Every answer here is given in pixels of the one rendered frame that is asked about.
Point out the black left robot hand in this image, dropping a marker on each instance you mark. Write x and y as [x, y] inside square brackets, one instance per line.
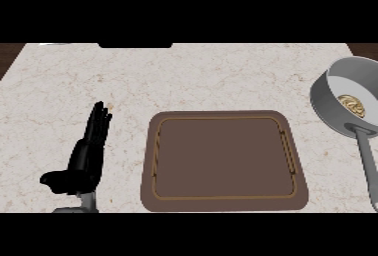
[84, 160]

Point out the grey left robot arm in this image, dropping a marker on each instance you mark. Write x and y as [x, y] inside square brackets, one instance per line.
[84, 204]

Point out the brown square tray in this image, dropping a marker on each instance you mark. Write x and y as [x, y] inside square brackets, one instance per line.
[223, 160]

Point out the golden cupcake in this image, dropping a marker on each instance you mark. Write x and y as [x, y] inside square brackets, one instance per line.
[351, 105]

